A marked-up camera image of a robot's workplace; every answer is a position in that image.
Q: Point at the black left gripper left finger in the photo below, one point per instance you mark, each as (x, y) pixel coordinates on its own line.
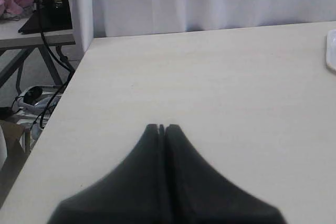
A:
(134, 192)

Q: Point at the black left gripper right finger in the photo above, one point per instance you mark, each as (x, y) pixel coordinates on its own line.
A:
(200, 194)

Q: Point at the white plastic tray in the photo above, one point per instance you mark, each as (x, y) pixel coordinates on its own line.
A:
(330, 54)

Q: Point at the white power strip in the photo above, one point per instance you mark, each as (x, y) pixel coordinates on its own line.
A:
(35, 99)

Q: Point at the side table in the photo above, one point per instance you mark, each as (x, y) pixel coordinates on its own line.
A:
(26, 43)

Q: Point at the white curtain backdrop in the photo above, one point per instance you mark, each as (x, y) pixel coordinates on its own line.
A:
(110, 18)

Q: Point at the black monitor stand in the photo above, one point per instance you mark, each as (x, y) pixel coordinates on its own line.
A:
(53, 15)

